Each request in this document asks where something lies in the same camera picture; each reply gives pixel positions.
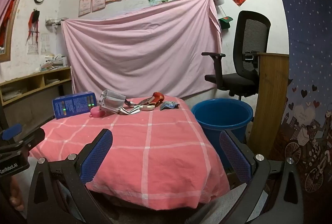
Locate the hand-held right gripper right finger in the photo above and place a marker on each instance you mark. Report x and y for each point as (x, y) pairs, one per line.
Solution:
(234, 156)

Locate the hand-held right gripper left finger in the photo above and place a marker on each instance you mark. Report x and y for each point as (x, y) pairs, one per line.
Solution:
(97, 156)

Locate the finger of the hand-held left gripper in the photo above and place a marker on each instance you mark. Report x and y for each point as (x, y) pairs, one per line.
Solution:
(13, 132)
(33, 137)

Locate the blue plastic bucket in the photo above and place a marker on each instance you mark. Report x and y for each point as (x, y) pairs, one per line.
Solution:
(223, 115)

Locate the pink round lid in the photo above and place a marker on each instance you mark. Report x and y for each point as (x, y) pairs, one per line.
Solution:
(96, 112)

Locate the silver foil bag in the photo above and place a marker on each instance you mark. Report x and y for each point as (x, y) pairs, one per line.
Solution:
(111, 102)

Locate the white printed paper wrapper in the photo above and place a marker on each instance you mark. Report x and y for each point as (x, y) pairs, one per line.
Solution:
(132, 110)

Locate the dark patterned packet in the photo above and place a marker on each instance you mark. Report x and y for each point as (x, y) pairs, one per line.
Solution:
(146, 101)

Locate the blue wrapper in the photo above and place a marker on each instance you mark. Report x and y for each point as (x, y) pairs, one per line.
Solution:
(168, 104)

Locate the person's left hand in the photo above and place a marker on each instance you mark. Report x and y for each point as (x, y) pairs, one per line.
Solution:
(16, 195)

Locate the blue printed cardboard box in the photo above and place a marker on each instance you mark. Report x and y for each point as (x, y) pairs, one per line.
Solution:
(74, 106)

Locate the pink checked blanket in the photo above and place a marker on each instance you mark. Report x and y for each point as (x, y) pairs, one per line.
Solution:
(155, 149)

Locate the stack of books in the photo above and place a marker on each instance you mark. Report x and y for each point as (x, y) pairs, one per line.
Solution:
(53, 63)

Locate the red cloth strip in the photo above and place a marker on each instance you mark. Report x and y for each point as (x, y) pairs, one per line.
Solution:
(6, 19)

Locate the pink hanging bed sheet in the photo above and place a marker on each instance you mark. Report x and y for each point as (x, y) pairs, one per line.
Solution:
(142, 53)

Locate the red tassel ornament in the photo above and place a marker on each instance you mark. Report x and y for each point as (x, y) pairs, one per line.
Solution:
(33, 19)

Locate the black mesh office chair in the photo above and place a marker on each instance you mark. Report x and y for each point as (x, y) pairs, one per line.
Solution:
(251, 32)

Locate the green cap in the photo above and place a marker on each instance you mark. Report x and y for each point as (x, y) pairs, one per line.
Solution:
(225, 22)

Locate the blue printed curtain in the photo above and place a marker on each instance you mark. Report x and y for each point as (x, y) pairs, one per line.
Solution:
(306, 32)

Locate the wooden wall shelf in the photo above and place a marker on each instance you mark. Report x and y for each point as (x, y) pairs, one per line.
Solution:
(33, 78)

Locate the wooden window frame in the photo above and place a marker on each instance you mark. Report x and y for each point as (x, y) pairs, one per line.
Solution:
(7, 45)

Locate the white paper wall calendar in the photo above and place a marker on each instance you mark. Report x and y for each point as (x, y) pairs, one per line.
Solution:
(39, 45)

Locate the metal wall rack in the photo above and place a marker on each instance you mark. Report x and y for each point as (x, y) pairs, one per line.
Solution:
(55, 22)

